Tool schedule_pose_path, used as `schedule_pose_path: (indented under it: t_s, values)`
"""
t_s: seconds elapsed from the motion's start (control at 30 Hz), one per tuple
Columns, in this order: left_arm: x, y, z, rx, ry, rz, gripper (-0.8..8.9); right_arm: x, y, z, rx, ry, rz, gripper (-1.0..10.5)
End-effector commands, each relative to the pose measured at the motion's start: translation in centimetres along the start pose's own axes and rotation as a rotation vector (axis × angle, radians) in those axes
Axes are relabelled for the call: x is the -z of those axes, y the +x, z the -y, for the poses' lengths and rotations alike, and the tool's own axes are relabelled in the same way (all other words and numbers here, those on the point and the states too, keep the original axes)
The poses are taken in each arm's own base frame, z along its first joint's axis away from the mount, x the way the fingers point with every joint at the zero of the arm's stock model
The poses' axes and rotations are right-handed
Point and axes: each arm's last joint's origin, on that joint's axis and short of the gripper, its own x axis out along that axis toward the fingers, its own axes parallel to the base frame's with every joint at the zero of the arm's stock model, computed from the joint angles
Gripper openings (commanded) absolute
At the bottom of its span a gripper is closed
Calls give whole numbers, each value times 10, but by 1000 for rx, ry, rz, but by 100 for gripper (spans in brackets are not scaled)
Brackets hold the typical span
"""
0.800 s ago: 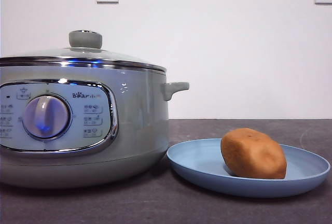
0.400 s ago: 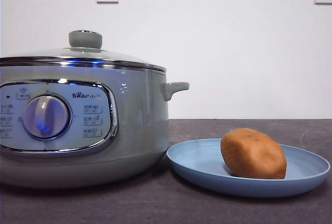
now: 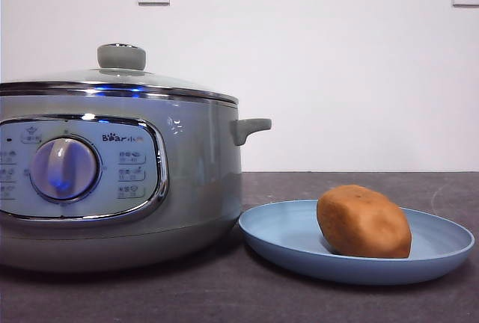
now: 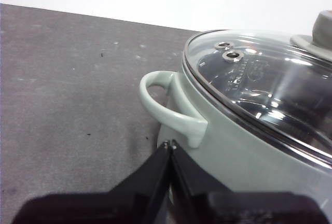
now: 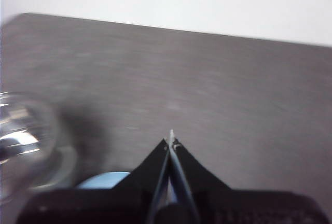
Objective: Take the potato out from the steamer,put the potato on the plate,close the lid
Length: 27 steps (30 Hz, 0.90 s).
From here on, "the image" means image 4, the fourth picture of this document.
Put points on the pale green electric steamer pot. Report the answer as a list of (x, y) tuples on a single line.
[(233, 156)]

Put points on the glass lid with grey knob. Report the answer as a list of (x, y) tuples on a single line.
[(272, 84)]

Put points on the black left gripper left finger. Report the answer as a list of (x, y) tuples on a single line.
[(150, 177)]

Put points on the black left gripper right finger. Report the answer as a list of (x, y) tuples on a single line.
[(192, 177)]

